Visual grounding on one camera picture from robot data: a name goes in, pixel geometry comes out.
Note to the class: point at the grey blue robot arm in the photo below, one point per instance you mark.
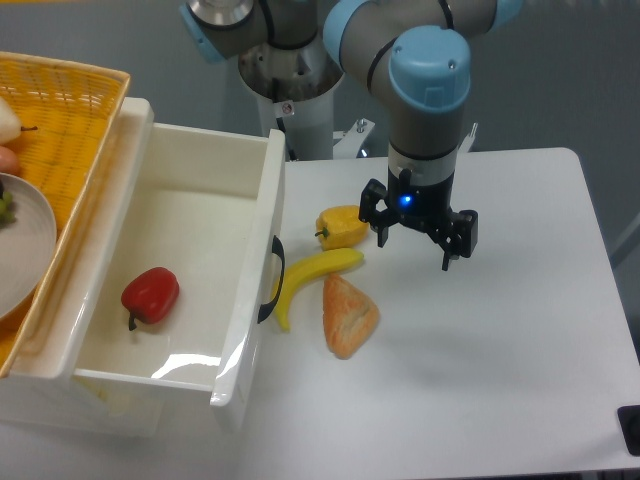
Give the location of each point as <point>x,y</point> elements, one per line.
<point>413,57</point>

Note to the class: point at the yellow banana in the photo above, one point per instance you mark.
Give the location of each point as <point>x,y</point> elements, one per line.
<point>309,269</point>

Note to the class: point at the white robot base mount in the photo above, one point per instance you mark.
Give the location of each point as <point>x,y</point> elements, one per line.
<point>309,131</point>

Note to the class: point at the black drawer handle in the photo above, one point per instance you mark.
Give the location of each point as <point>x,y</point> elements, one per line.
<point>266,309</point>

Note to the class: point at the green grapes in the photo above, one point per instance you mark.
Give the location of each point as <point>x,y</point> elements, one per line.
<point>7,214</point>

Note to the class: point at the white plate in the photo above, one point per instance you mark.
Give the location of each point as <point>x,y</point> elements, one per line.
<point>27,245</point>

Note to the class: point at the white drawer cabinet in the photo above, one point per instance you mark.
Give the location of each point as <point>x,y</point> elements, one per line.
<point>42,386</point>

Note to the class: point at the pink fruit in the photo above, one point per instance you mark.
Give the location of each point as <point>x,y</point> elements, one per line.
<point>9,162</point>

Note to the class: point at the black corner object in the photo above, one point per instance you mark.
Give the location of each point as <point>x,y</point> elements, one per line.
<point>629,420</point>

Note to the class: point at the white pear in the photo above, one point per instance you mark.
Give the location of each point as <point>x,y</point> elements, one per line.
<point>11,127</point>

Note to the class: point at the yellow woven basket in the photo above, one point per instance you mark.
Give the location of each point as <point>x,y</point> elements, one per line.
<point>74,106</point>

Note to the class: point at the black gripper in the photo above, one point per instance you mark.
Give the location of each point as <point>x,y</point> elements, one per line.
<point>425,208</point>

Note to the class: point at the yellow bell pepper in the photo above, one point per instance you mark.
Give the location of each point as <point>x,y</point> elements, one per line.
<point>340,227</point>

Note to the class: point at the red bell pepper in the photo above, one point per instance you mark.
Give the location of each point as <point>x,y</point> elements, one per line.
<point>150,297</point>

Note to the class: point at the orange bread piece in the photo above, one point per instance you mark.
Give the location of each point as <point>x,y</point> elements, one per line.
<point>349,316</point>

